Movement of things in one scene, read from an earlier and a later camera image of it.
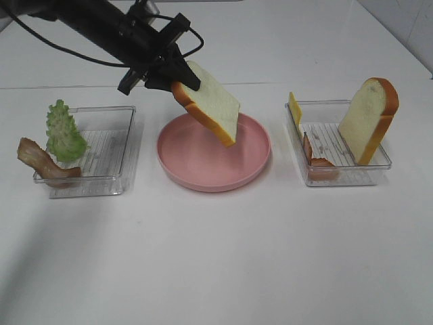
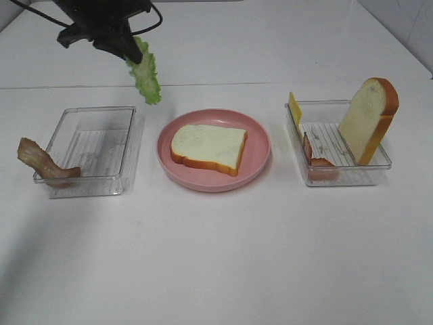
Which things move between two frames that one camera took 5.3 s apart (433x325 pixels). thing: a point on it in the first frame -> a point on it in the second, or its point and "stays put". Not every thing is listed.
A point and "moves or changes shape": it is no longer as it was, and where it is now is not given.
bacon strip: [37, 159] stays put
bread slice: [367, 118] stays put
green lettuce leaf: [64, 140] moves or changes shape
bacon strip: [318, 168] stays put
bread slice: [211, 104] -> [209, 147]
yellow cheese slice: [295, 109] stays put
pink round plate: [197, 158] stays put
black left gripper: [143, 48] -> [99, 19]
